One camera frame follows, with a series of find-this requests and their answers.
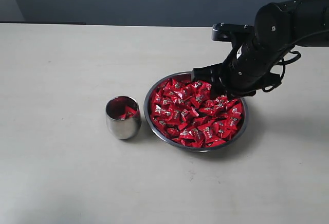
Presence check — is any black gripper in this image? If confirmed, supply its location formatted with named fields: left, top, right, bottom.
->
left=191, top=36, right=293, bottom=100

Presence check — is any red candy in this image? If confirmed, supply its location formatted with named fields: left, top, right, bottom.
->
left=151, top=104, right=171, bottom=119
left=111, top=98, right=137, bottom=120
left=224, top=115, right=242, bottom=130
left=179, top=128, right=205, bottom=148
left=191, top=94, right=209, bottom=109

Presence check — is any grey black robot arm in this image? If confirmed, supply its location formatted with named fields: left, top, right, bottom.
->
left=191, top=0, right=328, bottom=99

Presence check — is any metal bowl of red candies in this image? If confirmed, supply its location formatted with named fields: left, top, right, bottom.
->
left=143, top=71, right=250, bottom=153

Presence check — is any stainless steel cup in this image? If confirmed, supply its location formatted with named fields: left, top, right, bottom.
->
left=105, top=96, right=141, bottom=140

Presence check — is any red wrapped candy front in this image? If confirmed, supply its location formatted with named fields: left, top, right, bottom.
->
left=179, top=128, right=205, bottom=148

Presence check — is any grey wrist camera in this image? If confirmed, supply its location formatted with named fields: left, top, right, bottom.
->
left=211, top=23, right=254, bottom=44

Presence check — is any black cable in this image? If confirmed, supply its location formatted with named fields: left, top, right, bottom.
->
left=261, top=0, right=329, bottom=92

